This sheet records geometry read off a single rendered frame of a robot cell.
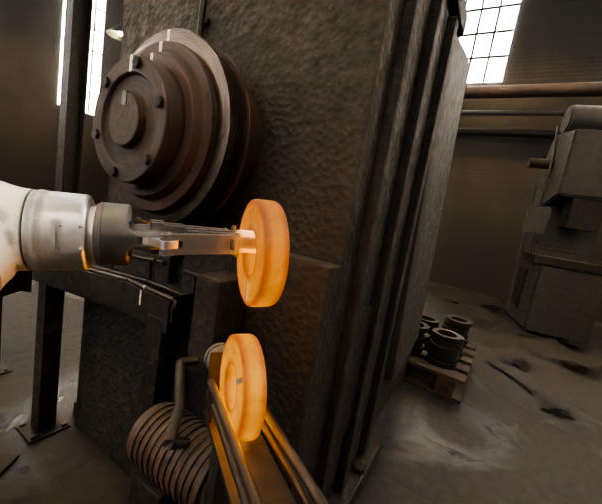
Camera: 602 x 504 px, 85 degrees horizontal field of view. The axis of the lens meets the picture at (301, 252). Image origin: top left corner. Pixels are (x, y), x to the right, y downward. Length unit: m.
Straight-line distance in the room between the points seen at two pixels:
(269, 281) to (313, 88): 0.55
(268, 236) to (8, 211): 0.26
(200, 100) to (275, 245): 0.48
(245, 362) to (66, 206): 0.28
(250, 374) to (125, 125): 0.62
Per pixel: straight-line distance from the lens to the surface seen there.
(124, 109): 0.89
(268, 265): 0.41
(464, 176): 6.74
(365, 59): 0.82
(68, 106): 7.99
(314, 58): 0.88
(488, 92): 6.31
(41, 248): 0.43
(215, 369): 0.62
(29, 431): 1.71
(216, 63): 0.84
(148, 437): 0.78
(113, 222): 0.42
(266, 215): 0.42
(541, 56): 7.27
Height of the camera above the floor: 0.99
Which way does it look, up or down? 8 degrees down
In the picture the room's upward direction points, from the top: 9 degrees clockwise
